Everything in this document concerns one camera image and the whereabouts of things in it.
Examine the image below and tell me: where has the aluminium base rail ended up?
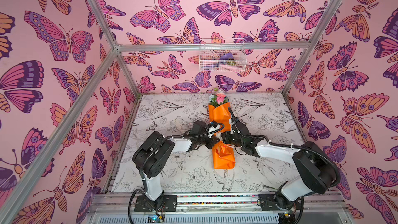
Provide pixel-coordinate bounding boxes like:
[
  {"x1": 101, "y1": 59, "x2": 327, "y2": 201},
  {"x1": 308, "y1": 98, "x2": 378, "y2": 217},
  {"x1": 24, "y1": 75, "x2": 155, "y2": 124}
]
[{"x1": 86, "y1": 191, "x2": 355, "y2": 224}]

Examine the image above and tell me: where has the pink fake rose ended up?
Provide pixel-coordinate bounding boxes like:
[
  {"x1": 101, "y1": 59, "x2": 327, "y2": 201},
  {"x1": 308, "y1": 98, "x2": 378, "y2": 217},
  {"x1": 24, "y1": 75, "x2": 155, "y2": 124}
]
[{"x1": 215, "y1": 88, "x2": 230, "y2": 106}]

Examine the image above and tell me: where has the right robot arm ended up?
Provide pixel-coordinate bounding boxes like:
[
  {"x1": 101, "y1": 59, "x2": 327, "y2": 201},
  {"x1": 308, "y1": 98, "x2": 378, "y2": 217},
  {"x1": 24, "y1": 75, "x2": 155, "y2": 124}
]
[{"x1": 221, "y1": 117, "x2": 341, "y2": 210}]

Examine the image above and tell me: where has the green circuit board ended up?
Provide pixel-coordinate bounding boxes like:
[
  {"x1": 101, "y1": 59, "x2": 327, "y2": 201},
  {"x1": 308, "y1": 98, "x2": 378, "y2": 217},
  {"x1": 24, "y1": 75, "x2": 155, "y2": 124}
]
[{"x1": 147, "y1": 215, "x2": 164, "y2": 224}]

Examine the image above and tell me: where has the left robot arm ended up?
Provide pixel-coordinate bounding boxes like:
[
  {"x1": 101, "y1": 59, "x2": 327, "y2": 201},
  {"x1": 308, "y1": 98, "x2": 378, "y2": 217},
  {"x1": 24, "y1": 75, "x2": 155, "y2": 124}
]
[{"x1": 132, "y1": 121, "x2": 225, "y2": 202}]

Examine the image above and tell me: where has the white fake flower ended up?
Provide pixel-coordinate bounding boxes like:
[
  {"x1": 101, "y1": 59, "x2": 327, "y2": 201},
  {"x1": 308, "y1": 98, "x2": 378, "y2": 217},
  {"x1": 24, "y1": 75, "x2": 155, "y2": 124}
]
[{"x1": 209, "y1": 94, "x2": 218, "y2": 104}]

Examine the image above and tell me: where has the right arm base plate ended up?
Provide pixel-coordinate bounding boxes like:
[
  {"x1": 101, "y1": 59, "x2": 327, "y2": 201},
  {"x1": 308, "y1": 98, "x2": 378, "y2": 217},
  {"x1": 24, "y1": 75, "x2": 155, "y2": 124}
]
[{"x1": 257, "y1": 192, "x2": 305, "y2": 212}]

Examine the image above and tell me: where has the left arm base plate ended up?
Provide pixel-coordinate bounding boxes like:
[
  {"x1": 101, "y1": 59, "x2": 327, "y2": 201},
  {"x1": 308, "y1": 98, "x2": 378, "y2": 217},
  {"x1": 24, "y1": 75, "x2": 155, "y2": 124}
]
[{"x1": 134, "y1": 195, "x2": 177, "y2": 213}]

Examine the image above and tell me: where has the orange wrapping paper sheet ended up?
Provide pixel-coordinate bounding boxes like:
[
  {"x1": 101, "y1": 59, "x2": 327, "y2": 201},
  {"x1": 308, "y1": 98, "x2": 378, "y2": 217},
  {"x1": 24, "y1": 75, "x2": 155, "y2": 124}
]
[{"x1": 208, "y1": 103, "x2": 236, "y2": 170}]

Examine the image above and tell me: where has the white wire basket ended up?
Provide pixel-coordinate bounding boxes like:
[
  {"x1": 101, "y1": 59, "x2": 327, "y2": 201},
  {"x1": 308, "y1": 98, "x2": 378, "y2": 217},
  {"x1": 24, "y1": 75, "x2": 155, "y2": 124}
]
[{"x1": 198, "y1": 38, "x2": 247, "y2": 73}]

